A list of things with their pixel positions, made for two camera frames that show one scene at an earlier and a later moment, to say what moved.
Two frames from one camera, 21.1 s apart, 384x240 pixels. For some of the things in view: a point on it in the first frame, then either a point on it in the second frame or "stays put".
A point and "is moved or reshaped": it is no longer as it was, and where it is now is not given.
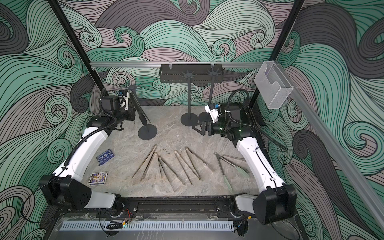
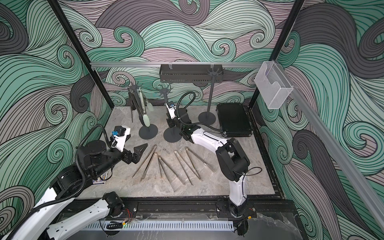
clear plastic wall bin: (274, 87) stays put
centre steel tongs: (174, 180) stays put
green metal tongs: (235, 167) is moved or reshaped
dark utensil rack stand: (189, 119) -> (171, 134)
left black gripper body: (125, 115) -> (114, 156)
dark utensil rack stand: (205, 117) stays put
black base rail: (163, 210) stays put
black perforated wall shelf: (191, 73) stays put
